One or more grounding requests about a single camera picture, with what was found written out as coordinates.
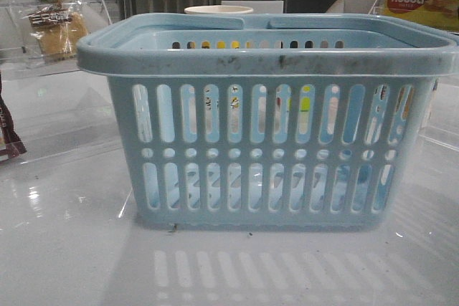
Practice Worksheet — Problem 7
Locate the packaged bread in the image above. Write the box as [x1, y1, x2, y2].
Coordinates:
[19, 2, 88, 64]

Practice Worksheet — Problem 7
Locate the light blue plastic basket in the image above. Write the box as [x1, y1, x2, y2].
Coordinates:
[77, 13, 458, 229]

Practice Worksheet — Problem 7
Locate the white paper cup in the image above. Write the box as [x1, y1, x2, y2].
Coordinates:
[184, 4, 254, 14]

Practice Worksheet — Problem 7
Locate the clear acrylic stand right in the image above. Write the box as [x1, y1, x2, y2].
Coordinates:
[368, 0, 386, 15]

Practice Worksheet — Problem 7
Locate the clear acrylic display shelf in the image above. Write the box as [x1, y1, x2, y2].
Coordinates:
[1, 0, 111, 77]

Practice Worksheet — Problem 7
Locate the dark red snack packet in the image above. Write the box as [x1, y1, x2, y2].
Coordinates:
[1, 85, 27, 163]

